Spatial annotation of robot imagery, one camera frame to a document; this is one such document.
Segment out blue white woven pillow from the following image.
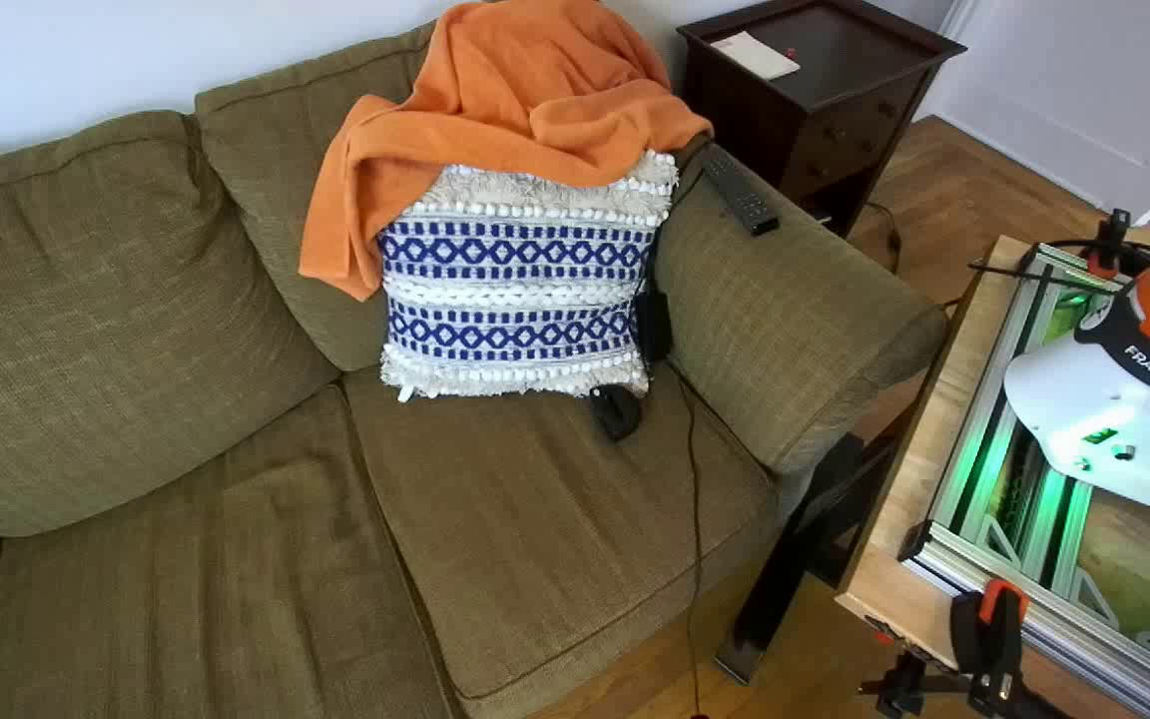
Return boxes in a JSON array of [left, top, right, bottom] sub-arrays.
[[376, 150, 681, 403]]

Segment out orange towel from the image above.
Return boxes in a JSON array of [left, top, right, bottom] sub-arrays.
[[297, 0, 715, 303]]

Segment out black computer mouse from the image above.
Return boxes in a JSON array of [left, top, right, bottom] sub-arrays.
[[589, 383, 645, 443]]

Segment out black power adapter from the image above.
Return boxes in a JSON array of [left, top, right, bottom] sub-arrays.
[[633, 289, 675, 363]]

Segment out black remote control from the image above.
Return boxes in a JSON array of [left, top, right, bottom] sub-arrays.
[[699, 145, 782, 238]]

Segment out white paper sheet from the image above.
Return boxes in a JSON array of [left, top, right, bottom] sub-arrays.
[[710, 30, 803, 82]]

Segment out dark wooden side table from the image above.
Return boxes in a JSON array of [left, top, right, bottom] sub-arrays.
[[677, 0, 968, 239]]

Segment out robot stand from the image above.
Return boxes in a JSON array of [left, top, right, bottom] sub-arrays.
[[714, 235, 1150, 719]]

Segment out olive green sofa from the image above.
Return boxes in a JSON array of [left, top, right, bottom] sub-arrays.
[[0, 20, 951, 719]]

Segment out orange black clamp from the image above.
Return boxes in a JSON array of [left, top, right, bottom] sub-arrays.
[[859, 578, 1077, 719], [968, 207, 1150, 294]]

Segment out black cable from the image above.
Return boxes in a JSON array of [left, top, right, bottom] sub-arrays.
[[670, 364, 711, 719], [866, 200, 904, 277]]

